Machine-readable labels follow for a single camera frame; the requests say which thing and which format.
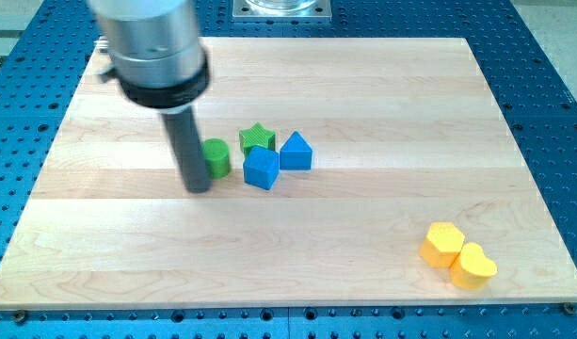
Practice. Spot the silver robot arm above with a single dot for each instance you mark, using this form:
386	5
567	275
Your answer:
154	46

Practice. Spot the blue triangular prism block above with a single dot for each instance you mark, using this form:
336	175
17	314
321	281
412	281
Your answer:
296	153

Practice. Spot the blue cube block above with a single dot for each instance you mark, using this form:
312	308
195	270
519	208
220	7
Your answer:
261	167

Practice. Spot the green star block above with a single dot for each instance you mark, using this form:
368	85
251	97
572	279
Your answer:
256	135

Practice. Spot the light wooden board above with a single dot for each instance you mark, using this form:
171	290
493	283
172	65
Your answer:
405	132

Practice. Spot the green cylinder block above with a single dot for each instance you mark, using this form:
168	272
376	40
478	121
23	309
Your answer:
217	157

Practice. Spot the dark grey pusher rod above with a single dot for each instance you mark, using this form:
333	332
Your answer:
184	138

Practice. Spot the yellow hexagon block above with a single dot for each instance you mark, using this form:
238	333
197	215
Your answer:
442	244

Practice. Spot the yellow heart block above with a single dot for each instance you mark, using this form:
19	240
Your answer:
472	269

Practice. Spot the blue perforated metal table plate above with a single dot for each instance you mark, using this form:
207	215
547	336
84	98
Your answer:
39	78

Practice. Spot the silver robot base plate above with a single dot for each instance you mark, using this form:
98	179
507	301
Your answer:
245	11

